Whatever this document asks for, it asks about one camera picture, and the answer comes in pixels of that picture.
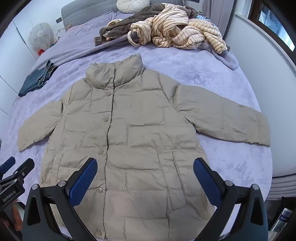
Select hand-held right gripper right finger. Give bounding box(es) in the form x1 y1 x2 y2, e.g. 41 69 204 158
193 158 269 241

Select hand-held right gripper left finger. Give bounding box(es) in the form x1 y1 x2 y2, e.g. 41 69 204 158
22 158 98 241

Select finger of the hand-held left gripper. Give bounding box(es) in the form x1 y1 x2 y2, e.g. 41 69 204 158
0 158 35 186
0 157 16 174

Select beige puffer jacket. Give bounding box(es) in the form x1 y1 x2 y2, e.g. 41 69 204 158
18 54 271 241

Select grey ribbed panel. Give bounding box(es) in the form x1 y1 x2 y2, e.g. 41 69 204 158
270 176 296 200

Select folded blue jeans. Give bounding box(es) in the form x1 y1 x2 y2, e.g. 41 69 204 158
18 60 59 97

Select blue printed booklet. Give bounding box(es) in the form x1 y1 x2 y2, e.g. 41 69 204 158
269 207 294 233

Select bed with lavender cover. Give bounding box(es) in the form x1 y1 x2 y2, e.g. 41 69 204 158
0 9 273 241

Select white wardrobe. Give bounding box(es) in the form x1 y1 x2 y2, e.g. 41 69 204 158
0 14 38 116

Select lavender fleece blanket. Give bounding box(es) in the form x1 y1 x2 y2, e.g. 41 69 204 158
37 11 238 70

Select brown fleece robe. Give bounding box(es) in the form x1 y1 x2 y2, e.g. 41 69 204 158
94 3 197 47

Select cream striped fleece robe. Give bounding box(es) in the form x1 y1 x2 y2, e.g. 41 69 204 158
109 3 228 54

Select blue patterned cloth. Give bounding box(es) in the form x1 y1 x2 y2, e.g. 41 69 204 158
195 14 214 22

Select grey quilted headboard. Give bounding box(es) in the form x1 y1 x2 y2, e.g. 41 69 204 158
55 0 121 28

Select grey curtain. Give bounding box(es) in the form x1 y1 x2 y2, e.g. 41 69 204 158
201 0 235 39

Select dark framed window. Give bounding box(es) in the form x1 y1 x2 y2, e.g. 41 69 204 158
246 0 296 52

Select round white pleated cushion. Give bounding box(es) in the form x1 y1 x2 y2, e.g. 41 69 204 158
116 0 151 14

